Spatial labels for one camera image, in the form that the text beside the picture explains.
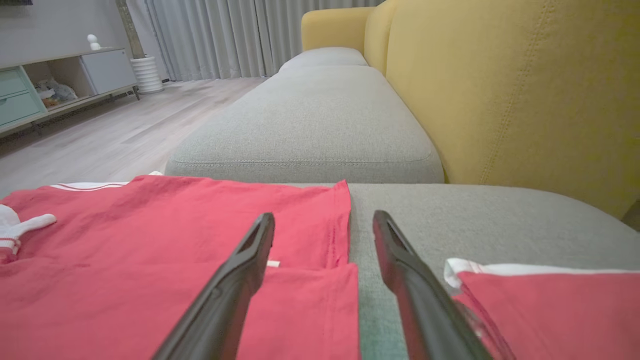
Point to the grey pleated curtain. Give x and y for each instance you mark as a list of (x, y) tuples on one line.
[(215, 35)]

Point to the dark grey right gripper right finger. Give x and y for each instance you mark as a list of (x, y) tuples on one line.
[(425, 310)]

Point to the grey and yellow sofa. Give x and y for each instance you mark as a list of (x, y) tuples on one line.
[(500, 225)]

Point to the soft toys in cabinet shelf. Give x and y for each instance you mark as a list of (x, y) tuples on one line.
[(55, 92)]

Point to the white ribbed plant pot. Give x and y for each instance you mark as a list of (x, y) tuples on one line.
[(146, 75)]

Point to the yellow sofa armrest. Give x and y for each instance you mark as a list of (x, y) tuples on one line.
[(332, 27)]

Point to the yellow sofa back cushion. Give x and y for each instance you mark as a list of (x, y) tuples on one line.
[(377, 35), (525, 100)]

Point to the white cabinet with mint drawers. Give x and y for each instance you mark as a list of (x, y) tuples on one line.
[(107, 70)]

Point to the brown plant trunk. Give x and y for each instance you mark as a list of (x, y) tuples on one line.
[(129, 30)]

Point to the small white figurine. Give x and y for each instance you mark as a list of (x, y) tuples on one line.
[(93, 42)]

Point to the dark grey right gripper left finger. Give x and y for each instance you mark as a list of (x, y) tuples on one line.
[(225, 305)]

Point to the red shirt with white trim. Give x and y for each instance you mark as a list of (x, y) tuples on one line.
[(125, 280)]

